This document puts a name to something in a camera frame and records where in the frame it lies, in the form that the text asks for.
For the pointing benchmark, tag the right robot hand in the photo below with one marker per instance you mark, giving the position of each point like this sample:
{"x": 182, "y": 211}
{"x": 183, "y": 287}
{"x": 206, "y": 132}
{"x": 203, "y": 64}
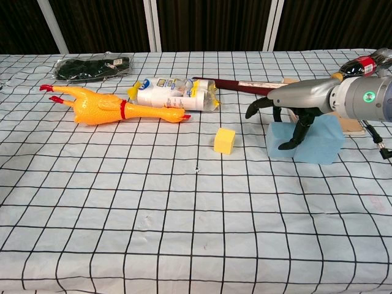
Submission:
{"x": 306, "y": 93}

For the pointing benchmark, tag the large blue foam cube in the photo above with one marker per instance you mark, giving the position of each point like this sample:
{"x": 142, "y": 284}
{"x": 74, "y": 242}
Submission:
{"x": 324, "y": 141}

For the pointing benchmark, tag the medium blue foam cube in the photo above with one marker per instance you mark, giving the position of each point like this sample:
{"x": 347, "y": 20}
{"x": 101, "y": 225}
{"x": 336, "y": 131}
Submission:
{"x": 277, "y": 136}

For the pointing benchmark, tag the small yellow foam cube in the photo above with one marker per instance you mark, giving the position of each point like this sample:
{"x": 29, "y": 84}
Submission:
{"x": 224, "y": 141}

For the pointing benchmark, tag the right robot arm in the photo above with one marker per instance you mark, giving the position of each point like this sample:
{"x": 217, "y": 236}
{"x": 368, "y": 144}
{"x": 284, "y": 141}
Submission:
{"x": 367, "y": 98}

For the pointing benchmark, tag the brown spiral notebook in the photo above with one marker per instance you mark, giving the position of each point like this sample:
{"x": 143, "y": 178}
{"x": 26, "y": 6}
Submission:
{"x": 353, "y": 127}

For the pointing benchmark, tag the cola bottle with red label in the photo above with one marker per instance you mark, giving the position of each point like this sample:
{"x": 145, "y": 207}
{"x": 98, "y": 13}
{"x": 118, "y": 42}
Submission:
{"x": 366, "y": 65}

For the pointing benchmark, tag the dark red folded fan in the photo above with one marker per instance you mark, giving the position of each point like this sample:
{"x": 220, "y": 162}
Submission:
{"x": 239, "y": 85}

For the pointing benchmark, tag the black grid white tablecloth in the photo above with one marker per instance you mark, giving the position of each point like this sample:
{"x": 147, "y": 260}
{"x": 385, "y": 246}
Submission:
{"x": 153, "y": 199}

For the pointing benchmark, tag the yellow rubber chicken toy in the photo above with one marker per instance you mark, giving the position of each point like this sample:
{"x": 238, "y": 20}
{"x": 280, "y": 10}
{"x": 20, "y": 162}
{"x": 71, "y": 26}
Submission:
{"x": 98, "y": 107}

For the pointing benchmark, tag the black gloves in plastic bag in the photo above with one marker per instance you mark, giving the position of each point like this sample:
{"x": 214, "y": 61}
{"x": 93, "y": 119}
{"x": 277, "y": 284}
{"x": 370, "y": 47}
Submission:
{"x": 92, "y": 68}

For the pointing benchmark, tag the upright white partition post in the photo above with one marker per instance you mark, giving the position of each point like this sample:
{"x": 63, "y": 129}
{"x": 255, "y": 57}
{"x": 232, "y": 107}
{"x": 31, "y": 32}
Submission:
{"x": 152, "y": 24}

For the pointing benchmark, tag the slanted white partition post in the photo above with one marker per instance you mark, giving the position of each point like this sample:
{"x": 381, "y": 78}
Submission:
{"x": 53, "y": 27}

